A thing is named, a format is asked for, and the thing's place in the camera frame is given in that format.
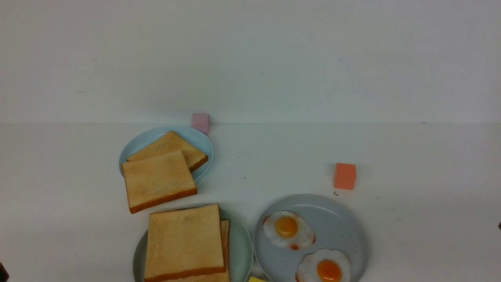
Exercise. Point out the light blue plate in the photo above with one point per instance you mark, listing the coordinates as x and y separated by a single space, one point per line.
191 135

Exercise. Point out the left fried egg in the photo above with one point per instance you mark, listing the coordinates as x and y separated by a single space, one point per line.
286 229

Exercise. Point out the pink cube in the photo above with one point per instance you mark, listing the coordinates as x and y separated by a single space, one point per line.
201 122

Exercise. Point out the lower fried egg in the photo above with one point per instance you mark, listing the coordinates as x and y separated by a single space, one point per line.
324 265

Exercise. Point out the fried egg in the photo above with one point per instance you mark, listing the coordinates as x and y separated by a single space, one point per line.
324 265
286 229

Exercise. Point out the grey plate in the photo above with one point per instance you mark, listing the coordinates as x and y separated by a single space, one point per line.
334 225

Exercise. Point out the orange cube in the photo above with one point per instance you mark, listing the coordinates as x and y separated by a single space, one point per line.
345 176

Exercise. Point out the yellow block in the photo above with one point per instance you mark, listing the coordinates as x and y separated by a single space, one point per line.
256 279

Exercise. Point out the mint green plate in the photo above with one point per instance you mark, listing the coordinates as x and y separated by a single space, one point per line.
240 250

